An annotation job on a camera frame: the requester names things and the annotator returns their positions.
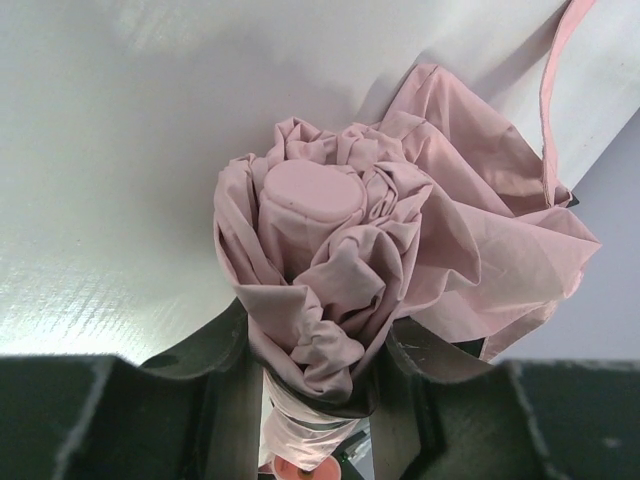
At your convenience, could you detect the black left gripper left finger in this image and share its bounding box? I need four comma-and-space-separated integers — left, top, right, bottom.
1, 301, 261, 479

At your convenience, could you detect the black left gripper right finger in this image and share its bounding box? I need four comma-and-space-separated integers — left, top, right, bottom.
371, 319, 639, 479

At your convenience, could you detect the pink and black folding umbrella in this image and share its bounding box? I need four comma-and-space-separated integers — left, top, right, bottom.
214, 1, 599, 470

